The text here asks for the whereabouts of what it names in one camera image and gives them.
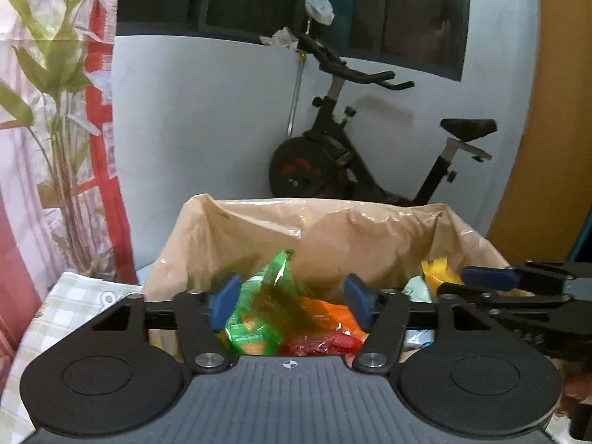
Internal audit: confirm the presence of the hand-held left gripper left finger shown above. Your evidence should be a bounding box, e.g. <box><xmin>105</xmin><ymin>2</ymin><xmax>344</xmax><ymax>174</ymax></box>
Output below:
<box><xmin>60</xmin><ymin>275</ymin><xmax>243</xmax><ymax>374</ymax></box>

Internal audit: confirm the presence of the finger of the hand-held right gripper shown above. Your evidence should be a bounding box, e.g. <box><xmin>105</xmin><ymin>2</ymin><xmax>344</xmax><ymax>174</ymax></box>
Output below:
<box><xmin>437</xmin><ymin>281</ymin><xmax>574</xmax><ymax>317</ymax></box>
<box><xmin>461</xmin><ymin>261</ymin><xmax>576</xmax><ymax>291</ymax></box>

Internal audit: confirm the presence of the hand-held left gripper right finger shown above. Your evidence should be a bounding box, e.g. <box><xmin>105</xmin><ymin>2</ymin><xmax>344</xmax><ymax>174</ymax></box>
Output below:
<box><xmin>344</xmin><ymin>274</ymin><xmax>515</xmax><ymax>374</ymax></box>

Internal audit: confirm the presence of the orange snack packet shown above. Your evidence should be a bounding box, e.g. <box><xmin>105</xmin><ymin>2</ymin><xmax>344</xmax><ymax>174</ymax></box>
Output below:
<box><xmin>298</xmin><ymin>297</ymin><xmax>368</xmax><ymax>334</ymax></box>

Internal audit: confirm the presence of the green clear-top snack packet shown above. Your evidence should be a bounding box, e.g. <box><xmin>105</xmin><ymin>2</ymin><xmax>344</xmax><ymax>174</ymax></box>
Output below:
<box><xmin>224</xmin><ymin>249</ymin><xmax>310</xmax><ymax>357</ymax></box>

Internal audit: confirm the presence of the yellow snack packet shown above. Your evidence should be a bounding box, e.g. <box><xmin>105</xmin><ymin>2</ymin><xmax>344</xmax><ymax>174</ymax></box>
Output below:
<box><xmin>420</xmin><ymin>256</ymin><xmax>464</xmax><ymax>288</ymax></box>

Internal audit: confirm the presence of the red snack packet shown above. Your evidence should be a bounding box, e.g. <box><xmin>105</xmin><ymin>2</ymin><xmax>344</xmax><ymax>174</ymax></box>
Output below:
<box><xmin>280</xmin><ymin>326</ymin><xmax>368</xmax><ymax>357</ymax></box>

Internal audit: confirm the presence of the pale green snack packet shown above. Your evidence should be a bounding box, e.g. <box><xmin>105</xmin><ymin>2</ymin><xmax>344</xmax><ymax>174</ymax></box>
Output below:
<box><xmin>401</xmin><ymin>276</ymin><xmax>438</xmax><ymax>302</ymax></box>

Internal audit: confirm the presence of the white and blue snack packet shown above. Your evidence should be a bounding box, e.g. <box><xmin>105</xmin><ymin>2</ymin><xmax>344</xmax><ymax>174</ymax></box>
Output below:
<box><xmin>403</xmin><ymin>328</ymin><xmax>436</xmax><ymax>351</ymax></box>

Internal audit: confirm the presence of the person's right hand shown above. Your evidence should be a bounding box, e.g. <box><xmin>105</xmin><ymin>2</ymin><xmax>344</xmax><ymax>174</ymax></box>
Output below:
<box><xmin>555</xmin><ymin>364</ymin><xmax>592</xmax><ymax>419</ymax></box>

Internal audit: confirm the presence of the black exercise bike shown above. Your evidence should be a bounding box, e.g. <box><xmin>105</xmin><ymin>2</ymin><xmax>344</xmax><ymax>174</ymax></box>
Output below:
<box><xmin>267</xmin><ymin>31</ymin><xmax>499</xmax><ymax>209</ymax></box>

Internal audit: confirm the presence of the wooden door panel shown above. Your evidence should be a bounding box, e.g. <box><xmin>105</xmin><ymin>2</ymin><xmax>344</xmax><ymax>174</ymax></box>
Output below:
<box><xmin>485</xmin><ymin>0</ymin><xmax>592</xmax><ymax>266</ymax></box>

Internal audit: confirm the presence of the checkered printed blanket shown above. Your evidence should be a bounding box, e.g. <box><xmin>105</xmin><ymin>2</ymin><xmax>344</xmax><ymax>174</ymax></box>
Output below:
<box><xmin>0</xmin><ymin>270</ymin><xmax>145</xmax><ymax>444</ymax></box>

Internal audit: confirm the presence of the metal pole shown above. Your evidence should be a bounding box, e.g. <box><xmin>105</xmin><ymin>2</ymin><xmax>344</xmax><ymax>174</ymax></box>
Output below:
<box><xmin>286</xmin><ymin>18</ymin><xmax>312</xmax><ymax>140</ymax></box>

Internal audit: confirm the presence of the printed backdrop curtain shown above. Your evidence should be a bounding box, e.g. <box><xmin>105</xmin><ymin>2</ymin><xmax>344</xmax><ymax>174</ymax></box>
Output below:
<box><xmin>0</xmin><ymin>0</ymin><xmax>140</xmax><ymax>287</ymax></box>

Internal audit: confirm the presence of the crumpled white plastic bag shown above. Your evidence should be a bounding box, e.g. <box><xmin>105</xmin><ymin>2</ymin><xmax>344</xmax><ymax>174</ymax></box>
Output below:
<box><xmin>259</xmin><ymin>27</ymin><xmax>300</xmax><ymax>51</ymax></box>

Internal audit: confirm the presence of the clear plastic bag on pole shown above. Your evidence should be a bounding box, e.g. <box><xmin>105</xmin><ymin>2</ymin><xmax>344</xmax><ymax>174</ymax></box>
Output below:
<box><xmin>304</xmin><ymin>0</ymin><xmax>336</xmax><ymax>27</ymax></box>

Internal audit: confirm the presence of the dark window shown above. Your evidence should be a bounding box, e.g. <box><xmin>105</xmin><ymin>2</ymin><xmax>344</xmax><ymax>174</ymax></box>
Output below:
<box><xmin>115</xmin><ymin>0</ymin><xmax>471</xmax><ymax>82</ymax></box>

